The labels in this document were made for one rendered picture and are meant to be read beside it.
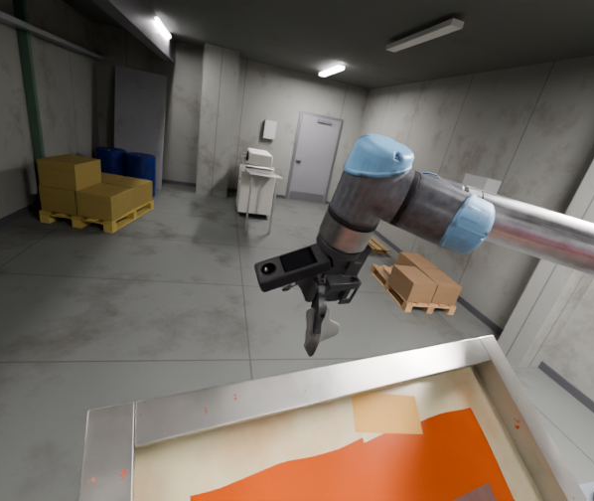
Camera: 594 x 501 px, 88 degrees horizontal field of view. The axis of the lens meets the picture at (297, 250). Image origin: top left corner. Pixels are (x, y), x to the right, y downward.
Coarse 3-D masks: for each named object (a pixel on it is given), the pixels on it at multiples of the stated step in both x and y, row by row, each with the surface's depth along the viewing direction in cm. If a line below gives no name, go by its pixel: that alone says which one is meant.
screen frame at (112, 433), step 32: (416, 352) 45; (448, 352) 47; (480, 352) 49; (256, 384) 34; (288, 384) 35; (320, 384) 37; (352, 384) 38; (384, 384) 40; (512, 384) 48; (96, 416) 28; (128, 416) 28; (160, 416) 29; (192, 416) 30; (224, 416) 31; (256, 416) 32; (512, 416) 46; (96, 448) 26; (128, 448) 27; (544, 448) 43; (96, 480) 25; (128, 480) 26; (544, 480) 43
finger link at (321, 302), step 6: (318, 294) 48; (324, 294) 48; (318, 300) 48; (324, 300) 48; (312, 306) 49; (318, 306) 48; (324, 306) 48; (318, 312) 48; (324, 312) 48; (318, 318) 48; (318, 324) 48; (318, 330) 49
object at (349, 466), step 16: (352, 448) 37; (288, 464) 34; (304, 464) 34; (320, 464) 35; (336, 464) 36; (352, 464) 36; (368, 464) 37; (240, 480) 32; (256, 480) 32; (272, 480) 33; (288, 480) 33; (304, 480) 34; (320, 480) 34; (336, 480) 35; (352, 480) 35; (368, 480) 36; (192, 496) 30; (208, 496) 30; (224, 496) 30; (240, 496) 31; (256, 496) 31; (272, 496) 32; (288, 496) 32; (304, 496) 33; (320, 496) 33; (336, 496) 34; (352, 496) 34; (368, 496) 35
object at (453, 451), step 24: (432, 432) 42; (456, 432) 44; (480, 432) 45; (384, 456) 38; (408, 456) 39; (432, 456) 40; (456, 456) 42; (480, 456) 43; (384, 480) 37; (408, 480) 38; (432, 480) 39; (456, 480) 40; (480, 480) 41; (504, 480) 42
